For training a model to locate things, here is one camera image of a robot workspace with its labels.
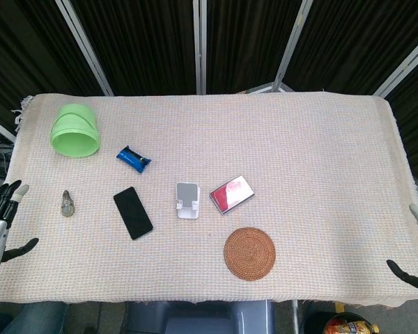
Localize black smartphone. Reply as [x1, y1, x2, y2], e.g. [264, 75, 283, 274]
[113, 186, 154, 241]

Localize white phone stand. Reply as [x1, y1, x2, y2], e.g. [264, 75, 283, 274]
[175, 182, 201, 220]

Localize red silver card case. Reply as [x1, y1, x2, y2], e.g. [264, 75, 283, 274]
[208, 175, 256, 216]

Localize blue jeans leg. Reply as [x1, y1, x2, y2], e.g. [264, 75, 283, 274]
[0, 301, 70, 334]

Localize orange snack bag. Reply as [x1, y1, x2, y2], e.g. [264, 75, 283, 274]
[321, 312, 381, 334]

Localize green plastic bucket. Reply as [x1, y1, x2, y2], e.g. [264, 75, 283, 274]
[49, 103, 102, 158]

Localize blue snack packet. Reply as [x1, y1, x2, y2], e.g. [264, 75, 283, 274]
[116, 145, 152, 174]

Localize beige woven tablecloth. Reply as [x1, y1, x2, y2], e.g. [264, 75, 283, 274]
[0, 91, 418, 309]

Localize round woven rattan coaster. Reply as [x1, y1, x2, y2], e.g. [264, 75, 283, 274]
[223, 227, 277, 280]

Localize blue grey plastic chair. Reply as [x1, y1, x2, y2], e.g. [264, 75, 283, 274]
[124, 299, 277, 334]

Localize black pleated screen curtain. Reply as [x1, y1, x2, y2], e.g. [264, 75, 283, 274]
[0, 0, 418, 185]

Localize grey metal screen frame post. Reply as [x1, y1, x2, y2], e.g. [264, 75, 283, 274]
[272, 0, 315, 93]
[54, 0, 114, 97]
[192, 0, 208, 95]
[372, 33, 418, 100]

